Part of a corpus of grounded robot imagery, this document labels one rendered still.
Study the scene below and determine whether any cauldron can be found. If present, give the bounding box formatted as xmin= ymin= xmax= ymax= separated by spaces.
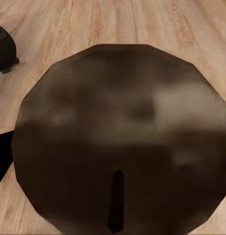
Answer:
xmin=0 ymin=26 xmax=20 ymax=74

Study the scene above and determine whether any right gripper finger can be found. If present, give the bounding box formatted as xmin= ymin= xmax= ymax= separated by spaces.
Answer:
xmin=0 ymin=131 xmax=14 ymax=182

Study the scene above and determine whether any pillar candle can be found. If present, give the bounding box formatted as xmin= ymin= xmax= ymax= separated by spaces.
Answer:
xmin=11 ymin=44 xmax=226 ymax=235

